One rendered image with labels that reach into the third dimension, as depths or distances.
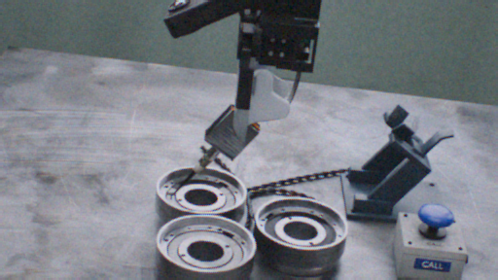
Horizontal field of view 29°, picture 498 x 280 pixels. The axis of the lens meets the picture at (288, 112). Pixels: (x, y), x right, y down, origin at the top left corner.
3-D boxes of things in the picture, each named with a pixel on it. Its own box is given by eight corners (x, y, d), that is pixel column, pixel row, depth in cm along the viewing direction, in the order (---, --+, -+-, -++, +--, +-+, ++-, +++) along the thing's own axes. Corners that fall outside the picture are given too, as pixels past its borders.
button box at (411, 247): (397, 280, 106) (405, 243, 104) (392, 244, 113) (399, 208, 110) (469, 288, 106) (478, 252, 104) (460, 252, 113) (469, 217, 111)
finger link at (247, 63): (249, 115, 100) (259, 34, 97) (234, 113, 100) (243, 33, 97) (249, 99, 104) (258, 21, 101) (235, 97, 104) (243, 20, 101)
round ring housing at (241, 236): (215, 317, 96) (218, 284, 95) (133, 276, 101) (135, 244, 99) (269, 270, 105) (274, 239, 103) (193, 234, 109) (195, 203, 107)
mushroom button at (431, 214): (412, 255, 107) (421, 217, 104) (409, 234, 110) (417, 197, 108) (448, 259, 107) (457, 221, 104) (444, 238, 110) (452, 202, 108)
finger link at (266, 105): (285, 156, 103) (296, 75, 100) (231, 150, 103) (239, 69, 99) (284, 144, 106) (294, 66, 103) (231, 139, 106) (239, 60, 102)
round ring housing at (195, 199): (204, 255, 106) (208, 224, 104) (134, 218, 111) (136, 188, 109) (261, 219, 114) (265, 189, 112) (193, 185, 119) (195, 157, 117)
